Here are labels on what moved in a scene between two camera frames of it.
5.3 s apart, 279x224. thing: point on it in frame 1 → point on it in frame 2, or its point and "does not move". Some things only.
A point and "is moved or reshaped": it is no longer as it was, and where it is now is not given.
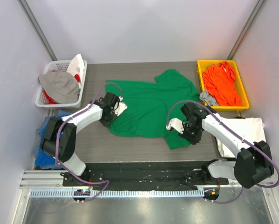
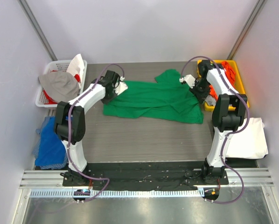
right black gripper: (192, 136) → (200, 92)
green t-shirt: (151, 105) is moved or reshaped
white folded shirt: (252, 129) does not move
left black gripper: (110, 117) → (108, 98)
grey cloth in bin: (211, 100) does not move
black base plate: (142, 176) does not move
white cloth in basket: (76, 66) does not move
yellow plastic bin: (202, 65) does not move
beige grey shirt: (62, 87) does not move
